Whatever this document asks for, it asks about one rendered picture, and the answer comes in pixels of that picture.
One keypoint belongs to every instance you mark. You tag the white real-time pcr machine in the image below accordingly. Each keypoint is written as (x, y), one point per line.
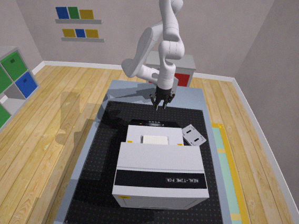
(154, 176)

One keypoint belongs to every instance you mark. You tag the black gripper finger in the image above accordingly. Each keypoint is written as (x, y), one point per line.
(168, 99)
(157, 101)

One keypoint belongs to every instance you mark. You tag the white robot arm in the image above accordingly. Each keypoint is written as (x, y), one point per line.
(168, 26)

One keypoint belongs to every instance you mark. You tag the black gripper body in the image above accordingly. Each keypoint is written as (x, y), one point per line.
(160, 92)

